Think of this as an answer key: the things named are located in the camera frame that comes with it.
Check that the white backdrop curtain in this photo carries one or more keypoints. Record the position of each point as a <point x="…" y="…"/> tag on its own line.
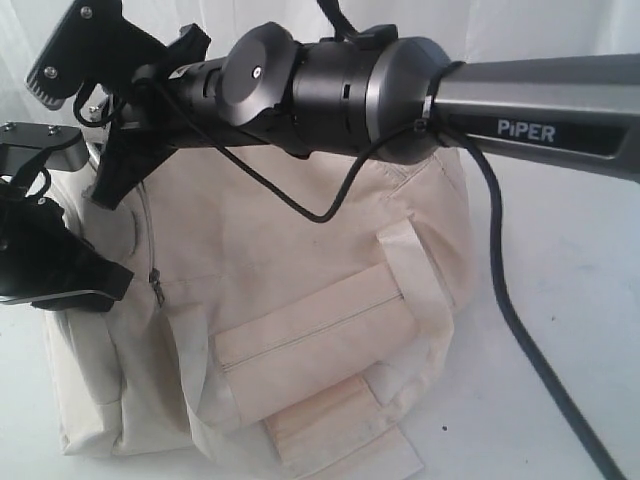
<point x="474" y="31"/>

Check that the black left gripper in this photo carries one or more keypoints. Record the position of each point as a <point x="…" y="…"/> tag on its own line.
<point x="52" y="275"/>

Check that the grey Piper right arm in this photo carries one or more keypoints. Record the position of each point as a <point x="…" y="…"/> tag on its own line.
<point x="398" y="101"/>

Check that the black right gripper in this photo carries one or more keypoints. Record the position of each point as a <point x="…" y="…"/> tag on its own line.
<point x="172" y="106"/>

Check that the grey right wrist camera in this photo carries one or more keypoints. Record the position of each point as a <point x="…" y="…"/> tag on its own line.
<point x="92" y="42"/>

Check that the cream duffel bag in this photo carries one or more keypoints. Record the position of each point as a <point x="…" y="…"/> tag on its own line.
<point x="277" y="347"/>

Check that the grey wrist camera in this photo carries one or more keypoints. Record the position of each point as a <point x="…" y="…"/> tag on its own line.
<point x="63" y="147"/>
<point x="92" y="42"/>

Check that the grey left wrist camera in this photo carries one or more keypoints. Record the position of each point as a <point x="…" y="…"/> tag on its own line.
<point x="63" y="147"/>

